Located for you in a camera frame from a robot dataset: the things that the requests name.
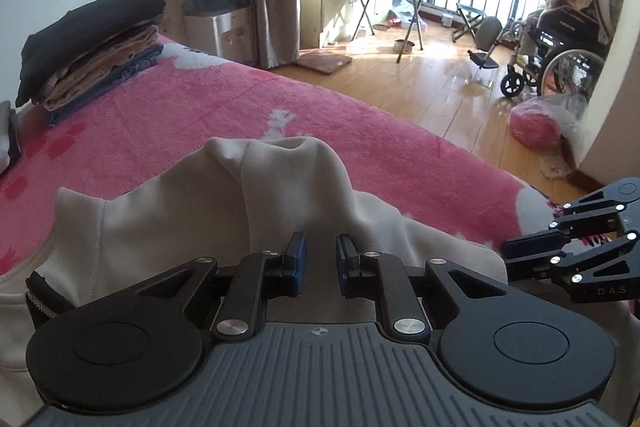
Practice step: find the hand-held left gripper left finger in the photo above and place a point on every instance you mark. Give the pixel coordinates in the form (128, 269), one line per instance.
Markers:
(300, 264)

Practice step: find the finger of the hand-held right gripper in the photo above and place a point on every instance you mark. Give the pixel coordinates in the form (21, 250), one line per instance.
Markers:
(527, 257)
(590, 207)

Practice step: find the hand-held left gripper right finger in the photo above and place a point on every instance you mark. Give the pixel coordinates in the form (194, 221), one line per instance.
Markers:
(342, 264)

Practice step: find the beige zip jacket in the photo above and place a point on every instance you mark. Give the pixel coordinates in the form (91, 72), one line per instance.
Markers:
(175, 217)

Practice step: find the stack of folded dark clothes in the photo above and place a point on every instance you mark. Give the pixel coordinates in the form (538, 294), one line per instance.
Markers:
(90, 27)

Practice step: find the pink bundle in plastic bag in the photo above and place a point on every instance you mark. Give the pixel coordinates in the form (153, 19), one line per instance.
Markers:
(535, 127)

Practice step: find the wheelchair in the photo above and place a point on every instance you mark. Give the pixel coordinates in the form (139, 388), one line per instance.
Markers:
(555, 52)

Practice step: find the pink floral blanket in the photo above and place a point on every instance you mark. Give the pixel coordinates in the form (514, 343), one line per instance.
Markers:
(200, 107)

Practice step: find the folding stool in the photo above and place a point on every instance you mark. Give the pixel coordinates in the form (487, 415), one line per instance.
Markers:
(470, 19)

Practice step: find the metal bowl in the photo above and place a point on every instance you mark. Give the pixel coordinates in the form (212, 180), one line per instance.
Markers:
(404, 46)

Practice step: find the white water dispenser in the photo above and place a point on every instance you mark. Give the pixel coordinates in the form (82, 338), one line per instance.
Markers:
(220, 37)

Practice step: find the blue folded garment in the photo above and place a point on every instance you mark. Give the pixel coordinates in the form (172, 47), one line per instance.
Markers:
(120, 74)

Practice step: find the wall outlet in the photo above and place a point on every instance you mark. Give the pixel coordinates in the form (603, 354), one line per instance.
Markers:
(165, 26)

